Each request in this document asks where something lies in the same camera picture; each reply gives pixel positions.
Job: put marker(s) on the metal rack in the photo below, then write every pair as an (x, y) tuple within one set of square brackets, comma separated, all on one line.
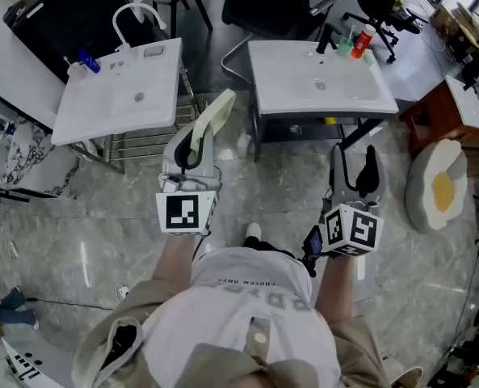
[(142, 140)]

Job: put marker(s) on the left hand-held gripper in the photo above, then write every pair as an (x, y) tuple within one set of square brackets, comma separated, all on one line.
[(182, 214)]

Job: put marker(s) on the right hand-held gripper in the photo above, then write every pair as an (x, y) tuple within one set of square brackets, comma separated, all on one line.
[(356, 226)]

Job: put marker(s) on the black metal sink stand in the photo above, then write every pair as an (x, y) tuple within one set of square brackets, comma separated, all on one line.
[(287, 129)]

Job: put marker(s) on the white power plug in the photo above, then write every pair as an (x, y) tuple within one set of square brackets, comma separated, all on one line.
[(122, 292)]

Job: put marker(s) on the black office chair on casters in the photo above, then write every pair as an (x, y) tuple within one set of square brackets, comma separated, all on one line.
[(380, 2)]

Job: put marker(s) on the person's white shoe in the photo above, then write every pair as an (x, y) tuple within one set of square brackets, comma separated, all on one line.
[(253, 230)]

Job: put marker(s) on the toothbrush in green cup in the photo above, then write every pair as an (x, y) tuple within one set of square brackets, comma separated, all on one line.
[(351, 32)]

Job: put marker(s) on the blue bottle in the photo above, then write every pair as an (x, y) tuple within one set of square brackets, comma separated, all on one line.
[(89, 60)]

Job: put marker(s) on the person's right forearm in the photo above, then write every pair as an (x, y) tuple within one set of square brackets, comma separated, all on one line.
[(332, 285)]

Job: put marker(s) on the cardboard box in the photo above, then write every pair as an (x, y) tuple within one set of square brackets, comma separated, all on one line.
[(455, 26)]

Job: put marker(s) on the pale green soap dish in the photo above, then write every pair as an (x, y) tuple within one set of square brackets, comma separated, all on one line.
[(219, 111)]

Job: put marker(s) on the small white basin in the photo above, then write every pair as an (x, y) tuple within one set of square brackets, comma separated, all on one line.
[(467, 103)]

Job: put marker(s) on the white board with black marks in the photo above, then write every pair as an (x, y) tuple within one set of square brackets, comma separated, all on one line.
[(25, 364)]

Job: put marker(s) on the black device with purple screen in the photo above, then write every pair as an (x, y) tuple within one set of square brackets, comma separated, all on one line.
[(314, 243)]

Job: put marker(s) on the orange bottle white cap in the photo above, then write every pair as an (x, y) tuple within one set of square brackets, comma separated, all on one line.
[(362, 42)]

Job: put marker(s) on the person's left forearm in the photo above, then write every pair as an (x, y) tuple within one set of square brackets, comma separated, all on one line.
[(174, 257)]

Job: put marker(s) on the small grey soap dish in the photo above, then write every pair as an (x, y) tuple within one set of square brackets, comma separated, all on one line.
[(154, 51)]

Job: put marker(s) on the white wide sink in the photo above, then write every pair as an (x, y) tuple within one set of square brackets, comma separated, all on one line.
[(303, 83)]

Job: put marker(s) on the black faucet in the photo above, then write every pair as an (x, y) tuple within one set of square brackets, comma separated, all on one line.
[(324, 39)]

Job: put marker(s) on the fried egg cushion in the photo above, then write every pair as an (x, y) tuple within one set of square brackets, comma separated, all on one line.
[(441, 184)]

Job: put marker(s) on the marble slab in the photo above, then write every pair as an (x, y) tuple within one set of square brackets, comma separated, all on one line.
[(29, 156)]

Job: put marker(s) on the white curved faucet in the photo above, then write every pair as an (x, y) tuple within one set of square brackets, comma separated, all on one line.
[(120, 22)]

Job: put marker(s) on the person's black trouser leg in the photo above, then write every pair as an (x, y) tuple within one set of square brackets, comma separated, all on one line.
[(263, 245)]

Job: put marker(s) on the black table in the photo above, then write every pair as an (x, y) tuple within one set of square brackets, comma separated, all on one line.
[(69, 18)]

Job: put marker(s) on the person's beige jacket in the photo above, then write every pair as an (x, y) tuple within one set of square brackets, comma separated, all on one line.
[(114, 338)]

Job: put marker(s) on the brown wooden cabinet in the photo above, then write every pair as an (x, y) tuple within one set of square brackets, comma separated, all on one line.
[(433, 119)]

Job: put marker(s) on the person's white t-shirt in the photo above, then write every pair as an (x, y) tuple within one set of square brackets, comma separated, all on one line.
[(239, 305)]

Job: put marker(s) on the pink cup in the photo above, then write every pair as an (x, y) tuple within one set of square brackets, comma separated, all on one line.
[(76, 72)]

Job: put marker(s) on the green cup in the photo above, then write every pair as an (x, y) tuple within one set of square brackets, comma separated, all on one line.
[(344, 48)]

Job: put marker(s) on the white square sink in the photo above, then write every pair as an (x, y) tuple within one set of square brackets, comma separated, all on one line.
[(102, 99)]

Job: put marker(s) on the black office chair with armrests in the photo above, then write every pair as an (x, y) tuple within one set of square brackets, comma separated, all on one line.
[(271, 2)]

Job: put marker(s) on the small yellow object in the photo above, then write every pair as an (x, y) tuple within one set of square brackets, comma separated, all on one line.
[(330, 120)]

